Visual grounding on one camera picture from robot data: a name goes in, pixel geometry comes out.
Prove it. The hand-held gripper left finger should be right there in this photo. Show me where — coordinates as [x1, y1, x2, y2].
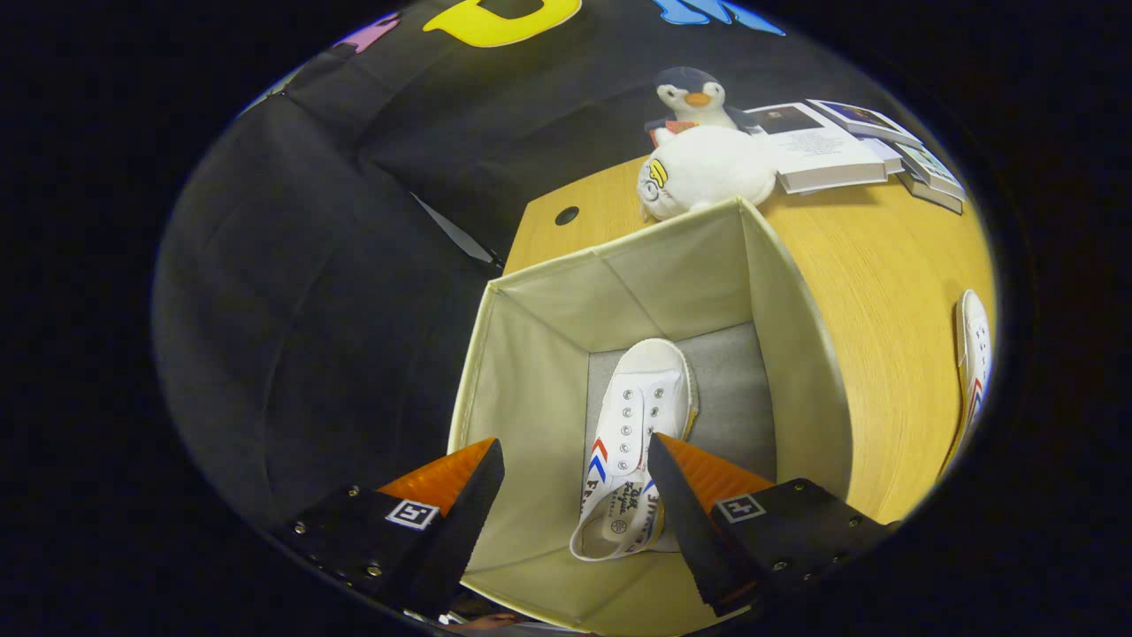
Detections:
[270, 437, 507, 620]

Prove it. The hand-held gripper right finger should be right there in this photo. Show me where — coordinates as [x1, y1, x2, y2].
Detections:
[647, 433, 894, 618]

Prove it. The white canvas shoe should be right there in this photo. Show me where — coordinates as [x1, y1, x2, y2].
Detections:
[569, 338, 700, 563]
[939, 289, 994, 479]

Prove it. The grey fabric storage box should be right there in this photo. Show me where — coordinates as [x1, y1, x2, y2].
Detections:
[447, 196, 854, 636]

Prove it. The black backdrop cloth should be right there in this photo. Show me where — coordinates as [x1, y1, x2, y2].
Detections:
[150, 0, 885, 549]

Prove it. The white round plush toy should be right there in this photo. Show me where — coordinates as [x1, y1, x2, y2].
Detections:
[637, 126, 779, 222]

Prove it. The thick white book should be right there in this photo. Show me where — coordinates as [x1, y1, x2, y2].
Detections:
[746, 102, 890, 196]

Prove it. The dark cover book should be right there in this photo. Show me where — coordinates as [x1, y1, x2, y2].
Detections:
[898, 170, 965, 216]

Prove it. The thin white book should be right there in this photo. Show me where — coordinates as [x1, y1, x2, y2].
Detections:
[853, 134, 905, 176]

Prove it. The pale teal cover book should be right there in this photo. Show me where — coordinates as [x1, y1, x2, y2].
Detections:
[893, 142, 967, 203]

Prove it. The penguin plush toy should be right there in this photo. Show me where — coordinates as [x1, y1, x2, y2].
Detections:
[644, 66, 753, 147]

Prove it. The blue cover book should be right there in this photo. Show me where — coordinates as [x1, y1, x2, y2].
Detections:
[805, 98, 925, 150]

